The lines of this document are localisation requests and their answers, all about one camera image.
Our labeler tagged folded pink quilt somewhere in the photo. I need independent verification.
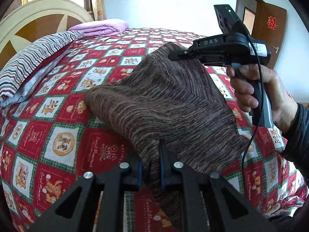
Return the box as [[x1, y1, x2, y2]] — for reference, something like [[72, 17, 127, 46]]
[[68, 18, 129, 38]]

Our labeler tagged cream wooden headboard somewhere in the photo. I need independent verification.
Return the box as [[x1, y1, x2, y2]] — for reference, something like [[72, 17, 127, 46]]
[[1, 0, 93, 68]]

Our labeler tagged grey striped pillow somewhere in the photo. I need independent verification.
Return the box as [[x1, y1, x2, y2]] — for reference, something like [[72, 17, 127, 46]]
[[1, 30, 83, 106]]

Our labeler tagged red patchwork cartoon bedspread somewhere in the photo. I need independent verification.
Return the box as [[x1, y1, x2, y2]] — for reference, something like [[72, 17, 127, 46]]
[[1, 28, 308, 231]]

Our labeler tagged dark sleeve forearm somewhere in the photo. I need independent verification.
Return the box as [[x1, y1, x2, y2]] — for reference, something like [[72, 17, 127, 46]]
[[281, 104, 309, 178]]

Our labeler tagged brown striped knit sweater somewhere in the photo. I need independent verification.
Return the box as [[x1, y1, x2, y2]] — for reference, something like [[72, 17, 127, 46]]
[[84, 43, 249, 229]]

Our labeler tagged floral beige curtain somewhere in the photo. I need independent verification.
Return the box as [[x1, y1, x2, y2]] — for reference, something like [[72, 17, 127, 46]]
[[95, 0, 106, 20]]

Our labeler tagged person's right hand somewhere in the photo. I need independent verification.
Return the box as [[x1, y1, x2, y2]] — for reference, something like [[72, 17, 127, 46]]
[[226, 64, 298, 133]]

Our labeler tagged black cable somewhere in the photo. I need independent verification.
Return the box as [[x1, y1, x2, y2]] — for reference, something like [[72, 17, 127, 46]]
[[240, 34, 266, 196]]

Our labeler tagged brown wooden door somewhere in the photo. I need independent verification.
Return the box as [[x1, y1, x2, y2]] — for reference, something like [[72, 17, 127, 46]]
[[236, 0, 287, 70]]

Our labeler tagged red double happiness decoration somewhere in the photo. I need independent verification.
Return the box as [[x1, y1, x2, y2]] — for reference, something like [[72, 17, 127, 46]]
[[267, 16, 278, 30]]

